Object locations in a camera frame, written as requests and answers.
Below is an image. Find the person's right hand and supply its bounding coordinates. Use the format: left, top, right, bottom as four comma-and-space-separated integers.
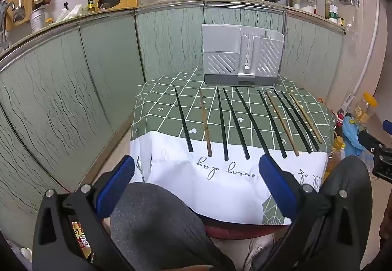
380, 216, 392, 241

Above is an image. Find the white pipe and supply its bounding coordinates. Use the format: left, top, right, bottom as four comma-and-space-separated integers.
349, 0, 388, 106

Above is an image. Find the person's left leg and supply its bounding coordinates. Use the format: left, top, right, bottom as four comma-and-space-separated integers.
110, 182, 238, 271

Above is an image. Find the red snack packet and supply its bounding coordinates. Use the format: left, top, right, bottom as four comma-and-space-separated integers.
71, 222, 92, 256

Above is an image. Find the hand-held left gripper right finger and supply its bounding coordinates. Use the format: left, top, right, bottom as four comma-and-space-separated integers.
251, 154, 356, 271

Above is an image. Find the grey plastic utensil holder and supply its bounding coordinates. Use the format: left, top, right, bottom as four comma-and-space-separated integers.
201, 23, 285, 88

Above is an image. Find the yellow oil bottle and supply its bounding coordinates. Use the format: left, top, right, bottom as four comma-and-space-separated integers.
328, 133, 346, 167

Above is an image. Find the green checked tablecloth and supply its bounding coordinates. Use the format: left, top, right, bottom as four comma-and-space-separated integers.
130, 71, 336, 225

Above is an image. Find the metal perforated canister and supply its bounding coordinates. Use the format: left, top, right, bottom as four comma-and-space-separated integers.
30, 8, 46, 33

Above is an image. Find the blue plastic toy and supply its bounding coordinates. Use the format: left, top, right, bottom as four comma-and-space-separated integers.
343, 116, 372, 155

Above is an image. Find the green glass kitchen cabinet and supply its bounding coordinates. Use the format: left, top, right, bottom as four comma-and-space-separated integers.
0, 0, 348, 225

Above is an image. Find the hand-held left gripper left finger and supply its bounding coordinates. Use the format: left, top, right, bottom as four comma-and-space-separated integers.
32, 155, 136, 271

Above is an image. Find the white folded paper pack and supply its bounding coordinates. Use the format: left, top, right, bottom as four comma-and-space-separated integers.
55, 5, 83, 24

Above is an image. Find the white shoe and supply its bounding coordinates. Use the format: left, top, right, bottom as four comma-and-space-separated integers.
242, 233, 278, 271

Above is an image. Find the large clear jar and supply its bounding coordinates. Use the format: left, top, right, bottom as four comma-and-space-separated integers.
299, 0, 316, 14

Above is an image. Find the metal ladle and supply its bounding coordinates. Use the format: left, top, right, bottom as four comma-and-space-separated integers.
13, 0, 26, 23

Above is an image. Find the red round table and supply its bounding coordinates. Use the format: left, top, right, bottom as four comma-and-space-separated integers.
202, 222, 293, 240

